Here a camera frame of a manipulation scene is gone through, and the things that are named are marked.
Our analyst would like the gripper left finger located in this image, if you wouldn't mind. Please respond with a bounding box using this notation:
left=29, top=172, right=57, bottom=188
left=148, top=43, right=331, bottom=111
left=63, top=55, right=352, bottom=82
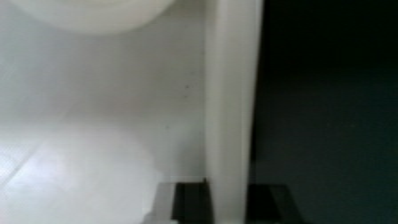
left=155, top=180, right=214, bottom=224

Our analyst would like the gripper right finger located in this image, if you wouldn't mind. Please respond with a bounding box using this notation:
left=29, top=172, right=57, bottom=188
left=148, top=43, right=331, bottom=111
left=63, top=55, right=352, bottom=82
left=246, top=184, right=306, bottom=224

